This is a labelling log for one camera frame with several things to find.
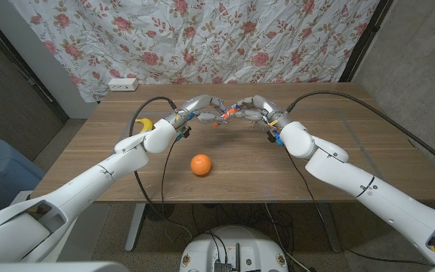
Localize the black round floor base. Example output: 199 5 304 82
144 202 176 222

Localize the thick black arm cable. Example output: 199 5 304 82
285 89 435 175
128 96 194 239

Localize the black backdrop stand pole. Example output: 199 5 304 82
338 0 394 83

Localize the grey table leg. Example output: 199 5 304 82
317 202 343 253

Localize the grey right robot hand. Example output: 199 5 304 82
233 94 294 131

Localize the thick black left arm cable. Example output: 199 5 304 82
128 96 194 239

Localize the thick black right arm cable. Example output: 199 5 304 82
285 89 435 175

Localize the white floor cable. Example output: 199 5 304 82
264 203 311 272

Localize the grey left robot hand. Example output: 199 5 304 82
168 94 230 132

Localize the yellow toy banana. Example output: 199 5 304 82
134 117 154 133

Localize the floral backdrop cloth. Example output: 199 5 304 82
11 0 381 104

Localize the white power strip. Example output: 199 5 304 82
107 77 140 92

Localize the blue plastic bin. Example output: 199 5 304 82
0 138 47 212

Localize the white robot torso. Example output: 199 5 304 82
179 225 289 272

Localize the orange fruit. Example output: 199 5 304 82
190 153 213 177

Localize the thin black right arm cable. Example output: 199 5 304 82
284 147 326 220

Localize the white table leg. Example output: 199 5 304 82
125 202 147 253

